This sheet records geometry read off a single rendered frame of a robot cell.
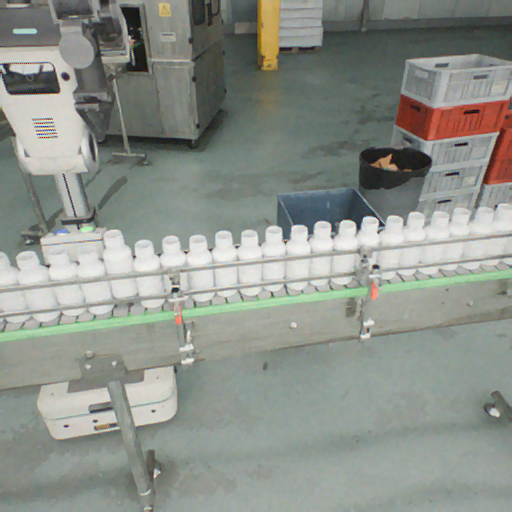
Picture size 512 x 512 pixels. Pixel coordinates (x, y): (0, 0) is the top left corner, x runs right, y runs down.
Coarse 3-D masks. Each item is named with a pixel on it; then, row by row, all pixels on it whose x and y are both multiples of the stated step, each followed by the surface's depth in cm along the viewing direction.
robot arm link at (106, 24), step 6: (102, 0) 110; (108, 0) 110; (102, 6) 109; (108, 6) 109; (102, 12) 109; (108, 12) 109; (102, 18) 110; (108, 18) 110; (96, 24) 110; (102, 24) 111; (108, 24) 111; (96, 30) 112; (102, 30) 112; (108, 30) 113; (114, 30) 113; (114, 36) 115
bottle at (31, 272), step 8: (24, 256) 90; (32, 256) 90; (24, 264) 88; (32, 264) 88; (24, 272) 89; (32, 272) 89; (40, 272) 90; (24, 280) 89; (32, 280) 89; (40, 280) 90; (48, 280) 92; (48, 288) 92; (32, 296) 91; (40, 296) 91; (48, 296) 93; (56, 296) 96; (32, 304) 92; (40, 304) 92; (48, 304) 94; (56, 304) 96; (56, 312) 96; (40, 320) 95; (48, 320) 96
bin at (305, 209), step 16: (304, 192) 161; (320, 192) 163; (336, 192) 164; (352, 192) 165; (288, 208) 164; (304, 208) 165; (320, 208) 167; (336, 208) 168; (352, 208) 167; (368, 208) 152; (288, 224) 147; (304, 224) 170; (384, 224) 141
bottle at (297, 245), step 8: (296, 232) 96; (304, 232) 96; (296, 240) 97; (304, 240) 98; (288, 248) 99; (296, 248) 98; (304, 248) 98; (288, 264) 101; (296, 264) 100; (304, 264) 100; (288, 272) 102; (296, 272) 101; (304, 272) 102; (296, 288) 104
